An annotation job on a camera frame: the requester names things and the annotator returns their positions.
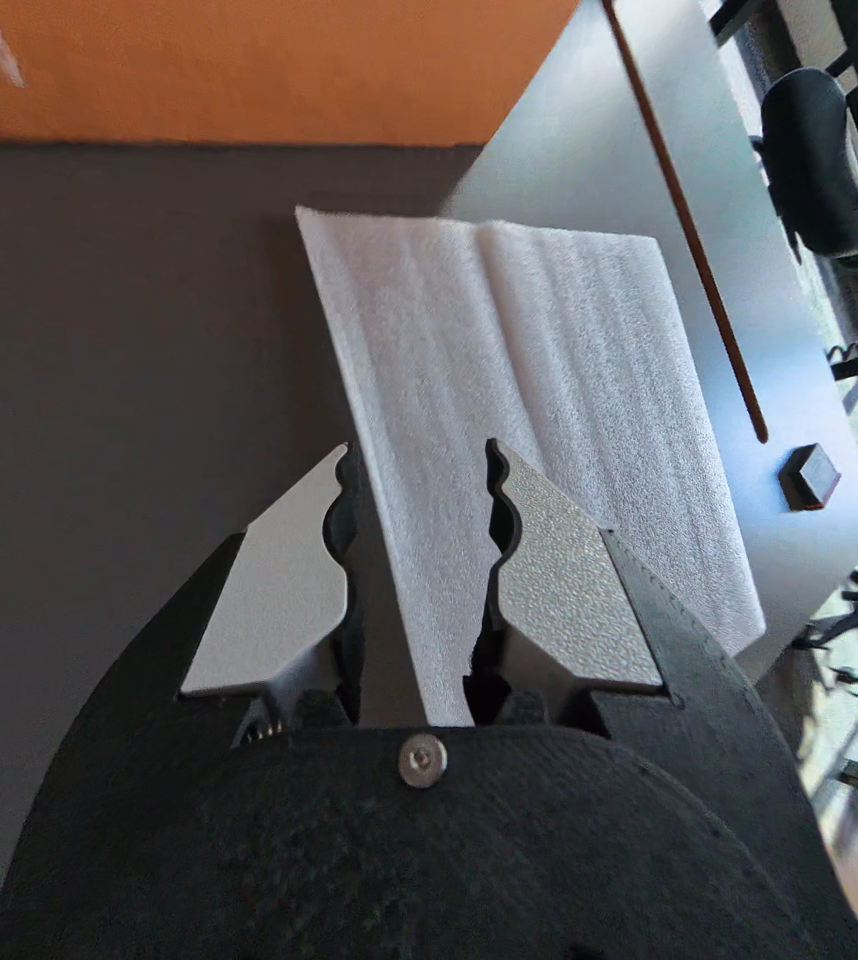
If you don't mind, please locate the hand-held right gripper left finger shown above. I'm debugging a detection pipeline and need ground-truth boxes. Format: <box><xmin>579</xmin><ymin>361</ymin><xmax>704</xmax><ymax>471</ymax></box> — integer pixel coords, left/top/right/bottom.
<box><xmin>180</xmin><ymin>442</ymin><xmax>364</xmax><ymax>725</ymax></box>

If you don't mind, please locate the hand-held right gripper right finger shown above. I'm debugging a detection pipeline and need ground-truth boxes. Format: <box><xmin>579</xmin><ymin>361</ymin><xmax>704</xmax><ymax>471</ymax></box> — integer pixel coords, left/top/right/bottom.
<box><xmin>474</xmin><ymin>438</ymin><xmax>664</xmax><ymax>723</ymax></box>

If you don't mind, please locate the white foam sheet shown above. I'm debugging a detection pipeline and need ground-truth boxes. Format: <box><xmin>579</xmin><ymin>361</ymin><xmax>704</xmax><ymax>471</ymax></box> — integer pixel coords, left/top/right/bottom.
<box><xmin>295</xmin><ymin>206</ymin><xmax>769</xmax><ymax>730</ymax></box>

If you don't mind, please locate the orange cardboard box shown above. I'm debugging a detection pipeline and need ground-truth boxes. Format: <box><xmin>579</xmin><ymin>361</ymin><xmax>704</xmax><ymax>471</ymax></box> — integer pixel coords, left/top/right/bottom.
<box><xmin>0</xmin><ymin>0</ymin><xmax>581</xmax><ymax>149</ymax></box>

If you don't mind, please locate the grey desk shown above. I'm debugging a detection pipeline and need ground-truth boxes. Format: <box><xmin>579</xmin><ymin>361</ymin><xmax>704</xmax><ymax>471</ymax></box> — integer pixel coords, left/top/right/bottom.
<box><xmin>0</xmin><ymin>0</ymin><xmax>858</xmax><ymax>960</ymax></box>

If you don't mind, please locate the small black block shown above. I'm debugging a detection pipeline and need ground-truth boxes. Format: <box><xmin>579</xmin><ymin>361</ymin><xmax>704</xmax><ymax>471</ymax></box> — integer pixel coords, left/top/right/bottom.
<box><xmin>778</xmin><ymin>442</ymin><xmax>844</xmax><ymax>514</ymax></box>

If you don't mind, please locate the black office chair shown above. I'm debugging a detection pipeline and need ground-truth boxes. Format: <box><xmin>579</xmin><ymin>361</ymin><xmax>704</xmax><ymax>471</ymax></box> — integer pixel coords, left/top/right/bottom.
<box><xmin>753</xmin><ymin>66</ymin><xmax>858</xmax><ymax>273</ymax></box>

